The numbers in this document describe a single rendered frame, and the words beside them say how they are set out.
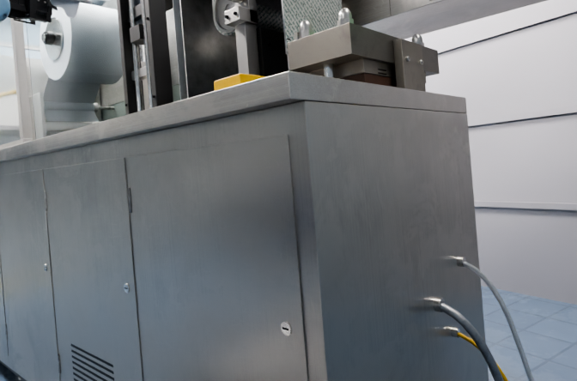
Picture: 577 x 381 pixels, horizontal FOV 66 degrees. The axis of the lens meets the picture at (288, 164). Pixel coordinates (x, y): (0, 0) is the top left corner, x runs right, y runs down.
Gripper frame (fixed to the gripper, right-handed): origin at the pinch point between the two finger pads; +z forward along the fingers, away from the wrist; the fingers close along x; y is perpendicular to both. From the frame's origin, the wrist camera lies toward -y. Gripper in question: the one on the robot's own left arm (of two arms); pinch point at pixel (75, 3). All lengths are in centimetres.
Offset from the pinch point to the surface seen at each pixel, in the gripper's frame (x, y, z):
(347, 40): 76, 14, 5
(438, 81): 51, -2, 201
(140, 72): 13.6, 17.0, 10.2
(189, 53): 19.7, 10.3, 22.4
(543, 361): 114, 109, 104
